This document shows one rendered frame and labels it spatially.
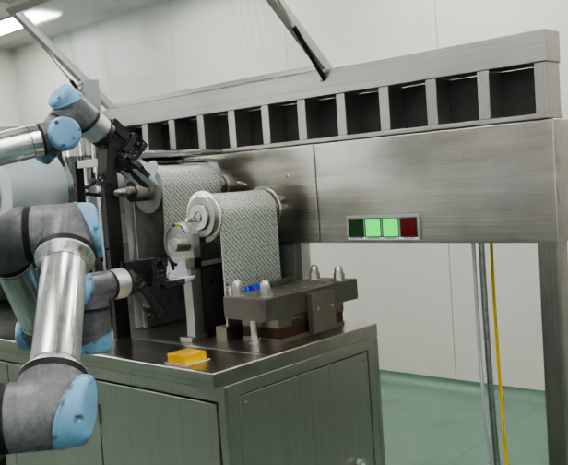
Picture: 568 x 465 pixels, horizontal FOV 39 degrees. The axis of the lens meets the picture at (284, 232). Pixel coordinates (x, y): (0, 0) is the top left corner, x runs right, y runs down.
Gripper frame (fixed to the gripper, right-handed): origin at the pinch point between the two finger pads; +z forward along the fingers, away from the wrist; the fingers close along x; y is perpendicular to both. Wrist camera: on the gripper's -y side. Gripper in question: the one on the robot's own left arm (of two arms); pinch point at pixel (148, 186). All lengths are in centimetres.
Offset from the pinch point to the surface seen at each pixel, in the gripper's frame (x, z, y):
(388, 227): -44, 47, 19
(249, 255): -8.5, 35.5, 1.3
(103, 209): 26.1, 6.3, -2.4
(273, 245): -8.5, 42.5, 9.2
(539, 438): -4, 257, 41
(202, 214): -4.0, 17.1, 2.8
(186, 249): 0.1, 20.8, -6.6
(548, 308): -82, 75, 12
